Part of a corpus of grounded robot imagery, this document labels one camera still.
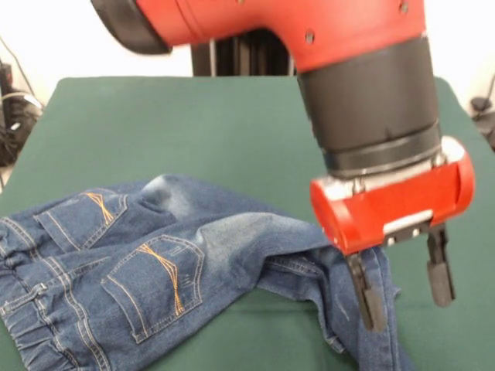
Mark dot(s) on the dark grey stand foot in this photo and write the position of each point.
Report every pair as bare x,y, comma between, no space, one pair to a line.
479,104

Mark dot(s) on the dark green table cloth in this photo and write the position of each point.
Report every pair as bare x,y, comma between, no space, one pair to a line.
193,127

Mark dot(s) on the blue denim jeans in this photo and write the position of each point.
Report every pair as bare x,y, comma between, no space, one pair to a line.
154,270

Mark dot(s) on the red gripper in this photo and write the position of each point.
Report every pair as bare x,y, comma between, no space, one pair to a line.
386,205

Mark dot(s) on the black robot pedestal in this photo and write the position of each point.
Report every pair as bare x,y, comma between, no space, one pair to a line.
247,58

